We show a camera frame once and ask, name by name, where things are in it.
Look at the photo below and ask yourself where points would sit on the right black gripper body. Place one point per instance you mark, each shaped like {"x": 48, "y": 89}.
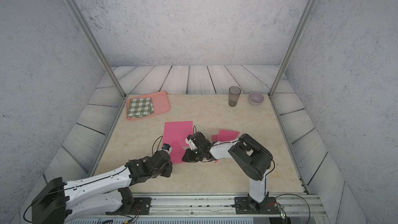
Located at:
{"x": 194, "y": 155}

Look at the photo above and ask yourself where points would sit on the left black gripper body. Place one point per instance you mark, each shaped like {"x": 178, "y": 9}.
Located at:
{"x": 166, "y": 171}

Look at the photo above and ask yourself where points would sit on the pink square paper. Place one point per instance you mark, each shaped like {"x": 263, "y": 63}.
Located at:
{"x": 227, "y": 135}

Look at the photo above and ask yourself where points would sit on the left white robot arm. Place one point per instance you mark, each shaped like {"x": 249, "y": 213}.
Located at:
{"x": 109, "y": 193}

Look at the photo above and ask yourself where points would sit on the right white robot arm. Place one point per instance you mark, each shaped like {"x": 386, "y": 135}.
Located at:
{"x": 254, "y": 159}

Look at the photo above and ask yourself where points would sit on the pink plastic tray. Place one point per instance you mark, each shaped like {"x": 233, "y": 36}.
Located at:
{"x": 160, "y": 101}

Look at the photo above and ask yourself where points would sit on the green checkered cloth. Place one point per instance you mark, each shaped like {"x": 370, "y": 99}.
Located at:
{"x": 140, "y": 107}

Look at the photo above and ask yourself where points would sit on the grey translucent cup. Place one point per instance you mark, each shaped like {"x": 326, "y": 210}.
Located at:
{"x": 234, "y": 94}

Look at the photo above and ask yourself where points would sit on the lilac bowl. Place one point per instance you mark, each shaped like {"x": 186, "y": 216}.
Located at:
{"x": 255, "y": 98}

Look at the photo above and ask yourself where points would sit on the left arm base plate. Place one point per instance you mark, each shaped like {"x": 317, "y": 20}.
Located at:
{"x": 134, "y": 206}

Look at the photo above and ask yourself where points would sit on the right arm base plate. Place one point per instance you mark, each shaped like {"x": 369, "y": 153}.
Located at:
{"x": 247, "y": 205}

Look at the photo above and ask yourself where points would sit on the front aluminium rail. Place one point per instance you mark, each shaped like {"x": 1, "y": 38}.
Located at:
{"x": 307, "y": 209}

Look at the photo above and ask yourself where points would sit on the right aluminium frame post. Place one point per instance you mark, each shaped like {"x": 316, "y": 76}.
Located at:
{"x": 308, "y": 9}

